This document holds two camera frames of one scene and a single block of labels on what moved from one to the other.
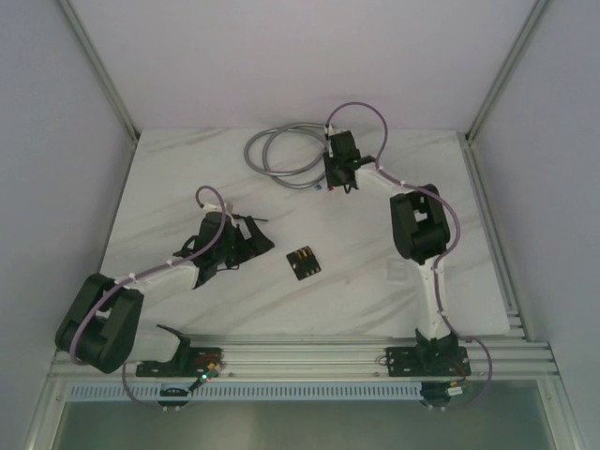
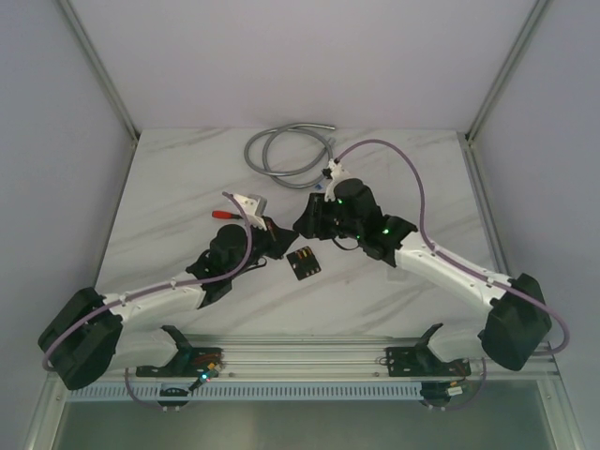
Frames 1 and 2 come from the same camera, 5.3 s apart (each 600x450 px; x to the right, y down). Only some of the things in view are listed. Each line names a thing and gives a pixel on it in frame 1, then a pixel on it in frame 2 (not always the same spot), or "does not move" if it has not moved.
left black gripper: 245,239 to 276,235
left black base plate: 191,362 does not move
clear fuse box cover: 397,270 does not move
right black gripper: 331,180 to 310,224
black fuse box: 304,262 does not move
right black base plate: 442,361 does not move
